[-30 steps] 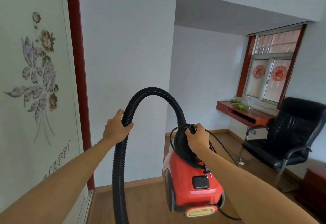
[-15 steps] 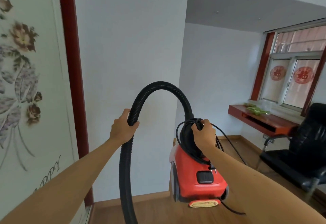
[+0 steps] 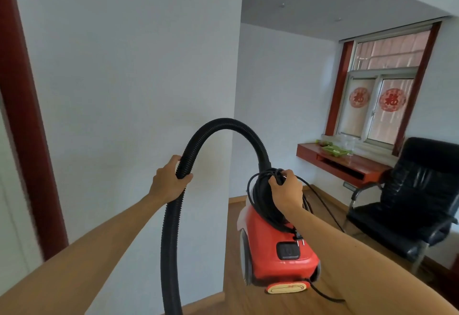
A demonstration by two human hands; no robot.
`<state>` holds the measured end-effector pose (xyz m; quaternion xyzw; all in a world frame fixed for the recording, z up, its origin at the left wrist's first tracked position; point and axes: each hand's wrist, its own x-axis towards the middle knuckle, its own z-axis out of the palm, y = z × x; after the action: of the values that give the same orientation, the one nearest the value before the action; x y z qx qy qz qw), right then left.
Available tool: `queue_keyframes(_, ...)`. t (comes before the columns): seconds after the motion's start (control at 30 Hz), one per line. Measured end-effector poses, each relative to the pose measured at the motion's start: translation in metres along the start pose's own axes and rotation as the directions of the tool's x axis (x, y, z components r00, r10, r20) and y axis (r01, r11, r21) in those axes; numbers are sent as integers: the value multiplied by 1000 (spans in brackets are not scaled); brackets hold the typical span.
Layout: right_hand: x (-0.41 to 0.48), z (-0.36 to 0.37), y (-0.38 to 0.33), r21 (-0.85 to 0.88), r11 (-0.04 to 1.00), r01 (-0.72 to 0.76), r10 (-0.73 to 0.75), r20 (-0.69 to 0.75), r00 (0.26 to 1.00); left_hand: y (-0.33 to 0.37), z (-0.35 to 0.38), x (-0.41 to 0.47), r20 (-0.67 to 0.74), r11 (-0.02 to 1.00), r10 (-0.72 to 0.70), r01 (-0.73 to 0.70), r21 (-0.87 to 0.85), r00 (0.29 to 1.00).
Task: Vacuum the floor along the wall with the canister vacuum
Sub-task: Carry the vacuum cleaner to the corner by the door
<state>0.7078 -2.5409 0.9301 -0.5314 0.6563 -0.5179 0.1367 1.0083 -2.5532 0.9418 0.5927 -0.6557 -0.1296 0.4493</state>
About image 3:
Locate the person's right forearm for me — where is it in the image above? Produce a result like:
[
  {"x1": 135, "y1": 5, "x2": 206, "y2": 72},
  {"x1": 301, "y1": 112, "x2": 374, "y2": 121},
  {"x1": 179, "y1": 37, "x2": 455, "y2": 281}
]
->
[{"x1": 283, "y1": 206, "x2": 459, "y2": 315}]

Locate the person's right hand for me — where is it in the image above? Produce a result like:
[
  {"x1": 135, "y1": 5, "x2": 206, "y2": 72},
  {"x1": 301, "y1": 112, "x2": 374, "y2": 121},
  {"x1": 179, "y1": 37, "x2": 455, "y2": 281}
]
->
[{"x1": 268, "y1": 169, "x2": 304, "y2": 217}]

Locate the person's left forearm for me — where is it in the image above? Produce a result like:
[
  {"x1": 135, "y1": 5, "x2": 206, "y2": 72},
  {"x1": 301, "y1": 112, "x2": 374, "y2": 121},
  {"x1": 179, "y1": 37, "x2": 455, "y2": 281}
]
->
[{"x1": 0, "y1": 194, "x2": 169, "y2": 315}]

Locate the window with red frame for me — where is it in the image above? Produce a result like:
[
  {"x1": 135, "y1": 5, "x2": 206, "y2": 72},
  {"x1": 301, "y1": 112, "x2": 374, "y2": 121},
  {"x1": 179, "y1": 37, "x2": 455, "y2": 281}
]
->
[{"x1": 324, "y1": 21, "x2": 443, "y2": 157}]

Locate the red wooden wall desk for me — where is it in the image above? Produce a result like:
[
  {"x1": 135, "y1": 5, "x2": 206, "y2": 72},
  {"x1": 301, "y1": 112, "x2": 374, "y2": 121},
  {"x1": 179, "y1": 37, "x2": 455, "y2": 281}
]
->
[{"x1": 296, "y1": 142, "x2": 393, "y2": 189}]

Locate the red-brown wooden door frame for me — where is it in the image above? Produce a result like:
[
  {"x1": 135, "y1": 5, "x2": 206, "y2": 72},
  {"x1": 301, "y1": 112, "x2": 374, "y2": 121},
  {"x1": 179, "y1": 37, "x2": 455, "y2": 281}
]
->
[{"x1": 0, "y1": 0, "x2": 69, "y2": 262}]

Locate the round red paper-cut decoration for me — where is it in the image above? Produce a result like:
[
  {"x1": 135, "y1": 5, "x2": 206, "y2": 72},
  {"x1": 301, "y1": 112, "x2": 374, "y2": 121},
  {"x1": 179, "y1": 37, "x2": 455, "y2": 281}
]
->
[
  {"x1": 379, "y1": 88, "x2": 407, "y2": 113},
  {"x1": 349, "y1": 87, "x2": 371, "y2": 109}
]

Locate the green tray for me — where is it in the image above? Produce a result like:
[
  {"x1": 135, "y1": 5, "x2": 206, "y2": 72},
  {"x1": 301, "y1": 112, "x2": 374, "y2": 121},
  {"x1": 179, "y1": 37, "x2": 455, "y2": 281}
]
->
[{"x1": 321, "y1": 144, "x2": 351, "y2": 158}]

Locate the clear glass jar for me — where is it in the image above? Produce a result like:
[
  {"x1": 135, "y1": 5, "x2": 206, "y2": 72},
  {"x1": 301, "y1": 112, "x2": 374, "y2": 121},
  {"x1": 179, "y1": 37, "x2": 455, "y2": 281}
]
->
[{"x1": 341, "y1": 136, "x2": 358, "y2": 155}]

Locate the black power cord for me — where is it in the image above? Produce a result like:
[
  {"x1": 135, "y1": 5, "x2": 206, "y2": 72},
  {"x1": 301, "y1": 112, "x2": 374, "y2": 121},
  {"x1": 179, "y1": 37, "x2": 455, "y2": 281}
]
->
[{"x1": 246, "y1": 168, "x2": 347, "y2": 304}]

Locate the black leather office chair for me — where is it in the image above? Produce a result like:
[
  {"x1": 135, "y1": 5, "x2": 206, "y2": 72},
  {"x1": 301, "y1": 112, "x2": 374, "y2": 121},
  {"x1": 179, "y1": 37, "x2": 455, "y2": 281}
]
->
[{"x1": 342, "y1": 137, "x2": 459, "y2": 277}]

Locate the person's left hand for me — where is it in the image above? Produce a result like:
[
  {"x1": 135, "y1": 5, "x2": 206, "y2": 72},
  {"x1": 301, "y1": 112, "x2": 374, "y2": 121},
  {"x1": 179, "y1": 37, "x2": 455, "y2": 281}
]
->
[{"x1": 149, "y1": 155, "x2": 194, "y2": 205}]

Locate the red canister vacuum cleaner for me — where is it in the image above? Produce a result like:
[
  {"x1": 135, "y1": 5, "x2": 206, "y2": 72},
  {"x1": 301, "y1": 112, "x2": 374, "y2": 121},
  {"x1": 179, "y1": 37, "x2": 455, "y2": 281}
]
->
[{"x1": 236, "y1": 171, "x2": 322, "y2": 295}]

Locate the black ribbed vacuum hose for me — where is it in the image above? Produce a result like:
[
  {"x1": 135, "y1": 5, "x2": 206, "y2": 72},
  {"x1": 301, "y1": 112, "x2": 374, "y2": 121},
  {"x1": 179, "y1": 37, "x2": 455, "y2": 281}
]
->
[{"x1": 160, "y1": 118, "x2": 272, "y2": 315}]

